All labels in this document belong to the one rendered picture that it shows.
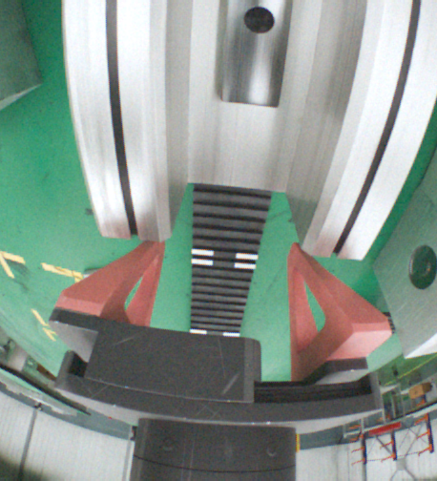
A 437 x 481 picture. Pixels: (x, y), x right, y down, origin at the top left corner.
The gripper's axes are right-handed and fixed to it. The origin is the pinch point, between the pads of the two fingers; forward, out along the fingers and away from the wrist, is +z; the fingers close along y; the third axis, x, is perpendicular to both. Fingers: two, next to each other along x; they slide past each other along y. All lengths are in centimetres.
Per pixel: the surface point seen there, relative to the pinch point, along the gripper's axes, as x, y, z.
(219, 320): 11.4, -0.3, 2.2
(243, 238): 1.9, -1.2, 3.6
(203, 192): -1.6, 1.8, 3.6
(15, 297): 19.7, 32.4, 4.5
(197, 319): 11.6, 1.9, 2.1
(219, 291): 7.7, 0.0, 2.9
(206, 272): 5.7, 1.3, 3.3
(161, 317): 16.6, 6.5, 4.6
